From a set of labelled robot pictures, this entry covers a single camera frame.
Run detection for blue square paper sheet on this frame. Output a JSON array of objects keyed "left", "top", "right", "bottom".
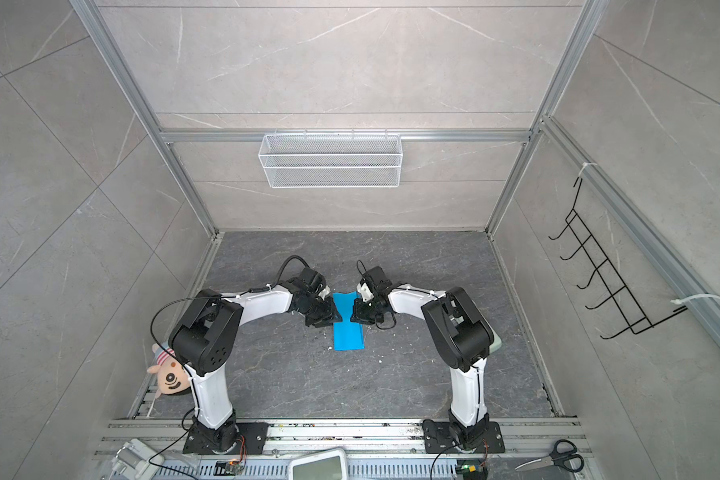
[{"left": 333, "top": 292, "right": 364, "bottom": 352}]

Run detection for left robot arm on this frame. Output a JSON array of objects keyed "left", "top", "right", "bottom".
[{"left": 168, "top": 267, "right": 341, "bottom": 434}]

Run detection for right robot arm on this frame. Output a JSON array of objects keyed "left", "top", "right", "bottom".
[{"left": 351, "top": 261, "right": 502, "bottom": 449}]

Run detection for white display device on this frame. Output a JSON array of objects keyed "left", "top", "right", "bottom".
[{"left": 287, "top": 448, "right": 349, "bottom": 480}]

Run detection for plush doll toy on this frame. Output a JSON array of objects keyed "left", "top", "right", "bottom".
[{"left": 147, "top": 343, "right": 190, "bottom": 398}]

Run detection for small orange circuit board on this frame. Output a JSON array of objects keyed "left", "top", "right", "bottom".
[{"left": 214, "top": 460, "right": 246, "bottom": 477}]

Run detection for small green circuit board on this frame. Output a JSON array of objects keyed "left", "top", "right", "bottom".
[{"left": 455, "top": 462, "right": 489, "bottom": 480}]

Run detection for white clamp device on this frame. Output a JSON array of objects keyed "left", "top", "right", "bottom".
[{"left": 112, "top": 438, "right": 165, "bottom": 480}]

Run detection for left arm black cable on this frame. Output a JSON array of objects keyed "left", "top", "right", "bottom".
[{"left": 149, "top": 254, "right": 312, "bottom": 361}]

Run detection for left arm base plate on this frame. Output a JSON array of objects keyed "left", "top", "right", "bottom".
[{"left": 182, "top": 422, "right": 269, "bottom": 455}]

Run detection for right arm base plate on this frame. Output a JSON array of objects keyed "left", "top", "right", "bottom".
[{"left": 421, "top": 418, "right": 506, "bottom": 454}]

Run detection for white wire mesh basket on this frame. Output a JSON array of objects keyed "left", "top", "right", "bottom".
[{"left": 258, "top": 133, "right": 404, "bottom": 189}]

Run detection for black handled scissors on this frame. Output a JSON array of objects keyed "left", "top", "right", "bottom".
[{"left": 515, "top": 439, "right": 585, "bottom": 473}]

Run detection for black wire hook rack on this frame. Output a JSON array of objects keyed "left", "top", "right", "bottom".
[{"left": 548, "top": 178, "right": 689, "bottom": 340}]

